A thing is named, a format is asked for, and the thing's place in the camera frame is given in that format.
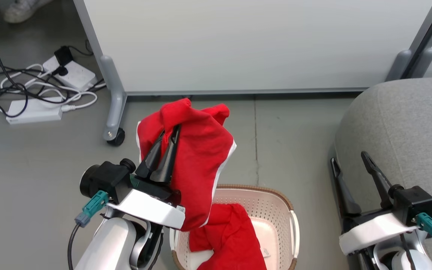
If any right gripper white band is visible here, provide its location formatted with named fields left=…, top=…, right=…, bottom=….
left=330, top=151, right=420, bottom=257

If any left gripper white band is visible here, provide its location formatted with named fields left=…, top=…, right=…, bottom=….
left=106, top=124, right=186, bottom=230

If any red clothing with white trim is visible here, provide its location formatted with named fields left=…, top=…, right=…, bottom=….
left=136, top=98, right=267, bottom=270

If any grey fabric sofa seat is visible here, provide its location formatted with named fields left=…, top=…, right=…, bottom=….
left=330, top=77, right=432, bottom=270

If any cream perforated laundry basket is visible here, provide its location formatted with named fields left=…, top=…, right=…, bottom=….
left=169, top=184, right=300, bottom=270

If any black caster wheel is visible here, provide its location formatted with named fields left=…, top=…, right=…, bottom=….
left=106, top=127, right=126, bottom=147

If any grey partition leg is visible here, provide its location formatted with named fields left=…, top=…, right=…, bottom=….
left=99, top=55, right=128, bottom=143

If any white square power strip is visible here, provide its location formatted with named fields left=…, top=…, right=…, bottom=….
left=42, top=55, right=98, bottom=92

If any white long power strip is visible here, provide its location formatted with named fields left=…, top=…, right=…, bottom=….
left=6, top=96, right=64, bottom=125

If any black power adapter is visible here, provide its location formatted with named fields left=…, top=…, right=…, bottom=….
left=54, top=45, right=75, bottom=66

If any large white partition panel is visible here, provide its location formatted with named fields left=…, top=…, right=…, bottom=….
left=73, top=0, right=432, bottom=96

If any white sneaker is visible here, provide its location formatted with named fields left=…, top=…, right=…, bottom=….
left=3, top=0, right=54, bottom=24

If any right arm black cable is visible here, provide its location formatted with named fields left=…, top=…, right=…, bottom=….
left=399, top=232, right=432, bottom=270

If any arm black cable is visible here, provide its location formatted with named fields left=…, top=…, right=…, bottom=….
left=399, top=232, right=432, bottom=270
left=67, top=223, right=82, bottom=270

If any left teal cable connector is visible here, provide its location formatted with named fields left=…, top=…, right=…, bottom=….
left=74, top=190, right=110, bottom=228

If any thick white power cord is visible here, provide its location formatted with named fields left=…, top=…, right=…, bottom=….
left=0, top=63, right=99, bottom=113

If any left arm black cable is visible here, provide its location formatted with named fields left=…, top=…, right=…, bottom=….
left=67, top=223, right=82, bottom=270

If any grey partition foot post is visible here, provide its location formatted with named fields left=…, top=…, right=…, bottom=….
left=411, top=47, right=432, bottom=78
left=385, top=48, right=414, bottom=81

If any black looping cable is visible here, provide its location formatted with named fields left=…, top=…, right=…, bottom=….
left=0, top=30, right=29, bottom=118

